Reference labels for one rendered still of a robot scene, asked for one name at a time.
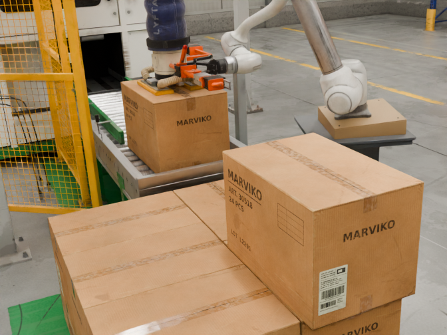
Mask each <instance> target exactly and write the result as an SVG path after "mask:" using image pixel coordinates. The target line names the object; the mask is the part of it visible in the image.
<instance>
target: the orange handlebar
mask: <svg viewBox="0 0 447 335"><path fill-rule="evenodd" d="M195 53H198V54H200V55H197V56H187V57H186V58H187V61H190V60H194V58H198V57H203V56H208V55H212V54H211V53H207V52H205V51H201V50H200V49H195ZM169 67H170V68H173V69H175V68H174V64H172V63H170V64H169ZM183 73H184V74H185V75H187V77H188V78H194V74H196V73H201V70H198V69H196V70H195V69H192V70H184V71H183ZM221 86H223V82H214V83H212V87H214V88H218V87H221Z"/></svg>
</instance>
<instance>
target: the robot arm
mask: <svg viewBox="0 0 447 335"><path fill-rule="evenodd" d="M288 1H289V0H272V2H271V3H270V4H269V5H268V6H266V7H265V8H263V9H262V10H260V11H258V12H257V13H255V14H254V15H252V16H250V17H248V18H247V19H246V20H245V21H244V22H243V23H242V24H241V25H240V26H239V27H238V28H237V29H236V30H235V31H232V32H227V33H225V34H224V35H223V36H222V39H221V45H222V49H223V51H224V53H225V54H226V56H227V57H223V58H222V59H216V60H215V59H214V58H213V55H208V56H203V57H198V58H194V61H193V62H187V65H180V67H181V66H188V65H193V64H196V65H202V66H207V70H209V71H210V74H214V75H217V74H247V73H251V72H255V71H257V70H259V69H260V68H261V65H262V59H261V56H260V55H259V54H256V53H251V52H250V51H248V50H247V42H248V39H247V34H248V32H249V30H250V29H251V28H253V27H254V26H256V25H258V24H260V23H262V22H264V21H266V20H268V19H270V18H272V17H274V16H275V15H276V14H278V13H279V12H280V11H281V10H282V9H283V8H284V6H285V5H286V4H287V3H288ZM291 2H292V4H293V6H294V8H295V11H296V13H297V16H298V18H299V20H300V22H301V25H302V27H303V30H304V32H305V34H306V36H307V39H308V41H309V44H310V45H311V48H312V50H313V53H314V55H315V58H316V59H317V62H318V64H319V67H320V69H321V72H322V75H321V77H320V81H319V82H320V85H321V89H322V91H323V97H324V102H325V106H326V107H327V108H328V109H329V111H331V112H332V113H334V114H335V120H340V119H347V118H370V117H371V116H372V114H371V113H370V112H369V109H368V104H367V72H366V69H365V67H364V65H363V63H362V62H361V61H360V60H357V59H346V60H340V57H339V55H338V52H337V50H336V48H335V45H334V43H333V40H332V38H331V36H330V33H329V31H328V28H327V26H326V24H325V21H324V19H323V16H322V14H321V12H320V9H319V7H318V4H317V2H316V0H291ZM206 59H211V61H210V62H209V63H206V62H196V61H199V60H206ZM207 70H205V71H202V72H206V73H207Z"/></svg>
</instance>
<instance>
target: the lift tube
mask: <svg viewBox="0 0 447 335"><path fill-rule="evenodd" d="M144 8H145V10H146V12H147V17H146V30H147V33H148V36H149V39H150V40H155V41H167V40H174V39H182V38H184V37H187V25H186V20H185V18H184V14H185V12H186V5H185V3H184V0H144ZM182 48H183V47H175V48H167V49H155V48H150V47H148V50H149V51H176V50H181V49H182Z"/></svg>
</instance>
